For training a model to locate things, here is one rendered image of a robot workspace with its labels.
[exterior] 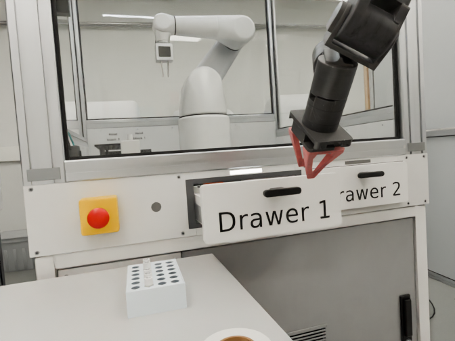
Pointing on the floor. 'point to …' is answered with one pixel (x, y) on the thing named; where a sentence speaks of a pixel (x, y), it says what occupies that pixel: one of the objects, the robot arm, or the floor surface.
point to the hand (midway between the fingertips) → (307, 168)
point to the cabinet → (309, 274)
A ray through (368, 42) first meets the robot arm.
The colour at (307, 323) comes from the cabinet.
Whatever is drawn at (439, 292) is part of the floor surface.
